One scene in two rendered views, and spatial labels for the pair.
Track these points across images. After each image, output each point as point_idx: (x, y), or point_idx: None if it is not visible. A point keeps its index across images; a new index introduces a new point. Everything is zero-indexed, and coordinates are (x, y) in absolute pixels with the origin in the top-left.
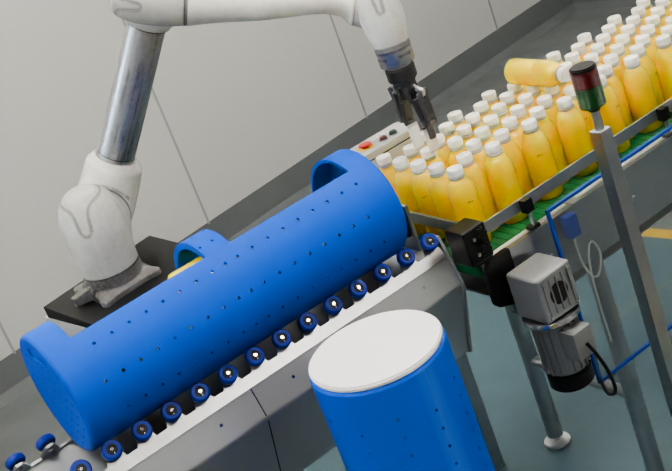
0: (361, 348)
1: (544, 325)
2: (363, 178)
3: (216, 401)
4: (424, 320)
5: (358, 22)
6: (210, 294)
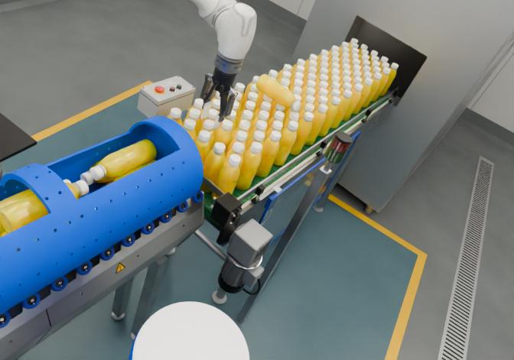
0: (181, 351)
1: (242, 267)
2: (189, 159)
3: (12, 322)
4: (232, 331)
5: (209, 20)
6: (47, 253)
